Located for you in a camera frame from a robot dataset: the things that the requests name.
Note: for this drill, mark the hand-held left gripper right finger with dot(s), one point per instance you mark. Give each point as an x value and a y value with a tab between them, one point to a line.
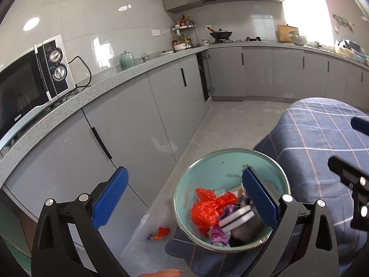
259	199

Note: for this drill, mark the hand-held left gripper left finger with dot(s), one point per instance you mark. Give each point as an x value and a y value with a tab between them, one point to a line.
111	199

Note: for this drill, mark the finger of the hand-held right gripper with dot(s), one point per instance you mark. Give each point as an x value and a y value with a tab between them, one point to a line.
361	126
346	173

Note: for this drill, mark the printed clear bag with rubber band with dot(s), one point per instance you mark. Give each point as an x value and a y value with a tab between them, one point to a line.
230	191

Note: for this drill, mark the white sponge block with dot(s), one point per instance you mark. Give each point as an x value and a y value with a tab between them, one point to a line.
235	217

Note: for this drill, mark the red plastic bag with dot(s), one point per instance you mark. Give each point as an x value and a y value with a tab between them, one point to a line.
207	210

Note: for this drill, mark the teal trash bin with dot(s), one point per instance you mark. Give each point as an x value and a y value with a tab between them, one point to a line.
207	176

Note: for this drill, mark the purple snack wrapper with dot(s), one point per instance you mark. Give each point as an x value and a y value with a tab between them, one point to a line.
216	236

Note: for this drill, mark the red and blue wrapper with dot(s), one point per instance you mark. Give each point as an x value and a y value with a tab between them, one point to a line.
163	232

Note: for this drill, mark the person's left hand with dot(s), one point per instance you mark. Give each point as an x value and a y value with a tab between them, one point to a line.
161	274

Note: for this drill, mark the blue plaid tablecloth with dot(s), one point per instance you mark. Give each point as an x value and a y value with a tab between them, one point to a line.
302	138

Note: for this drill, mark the light blue storage box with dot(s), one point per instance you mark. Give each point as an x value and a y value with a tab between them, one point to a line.
360	53

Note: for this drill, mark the white basin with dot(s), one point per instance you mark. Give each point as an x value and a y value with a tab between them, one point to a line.
344	49

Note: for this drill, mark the metal pot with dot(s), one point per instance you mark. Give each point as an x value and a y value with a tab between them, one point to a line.
298	39

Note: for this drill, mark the hanging cloths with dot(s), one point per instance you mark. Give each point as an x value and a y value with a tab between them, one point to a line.
343	20

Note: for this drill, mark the grey lower kitchen cabinets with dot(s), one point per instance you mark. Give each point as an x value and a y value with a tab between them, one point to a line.
161	98

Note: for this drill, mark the wooden cutting board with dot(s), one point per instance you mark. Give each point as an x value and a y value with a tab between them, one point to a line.
284	31

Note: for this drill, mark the bright window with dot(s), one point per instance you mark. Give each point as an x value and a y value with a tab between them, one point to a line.
305	11

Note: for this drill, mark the gas stove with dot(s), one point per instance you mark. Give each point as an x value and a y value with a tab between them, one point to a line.
253	39

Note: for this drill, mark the green ceramic jar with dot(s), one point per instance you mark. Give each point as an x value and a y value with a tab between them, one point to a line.
126	61

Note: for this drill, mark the silver microwave oven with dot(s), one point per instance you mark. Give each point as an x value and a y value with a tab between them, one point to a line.
17	92

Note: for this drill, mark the small white jar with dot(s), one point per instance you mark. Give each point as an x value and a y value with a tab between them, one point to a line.
205	42

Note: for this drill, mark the black wok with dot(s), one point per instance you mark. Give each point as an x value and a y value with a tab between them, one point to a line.
221	35

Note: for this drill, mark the white bowl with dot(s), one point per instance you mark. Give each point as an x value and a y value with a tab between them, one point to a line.
179	46

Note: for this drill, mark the metal spice rack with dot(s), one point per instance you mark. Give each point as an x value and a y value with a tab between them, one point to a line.
184	27

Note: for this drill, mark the row of sauce bottles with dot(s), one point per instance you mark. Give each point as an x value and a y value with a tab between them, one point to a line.
184	20

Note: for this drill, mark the white wall socket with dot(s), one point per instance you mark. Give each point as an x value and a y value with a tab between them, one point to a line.
156	32

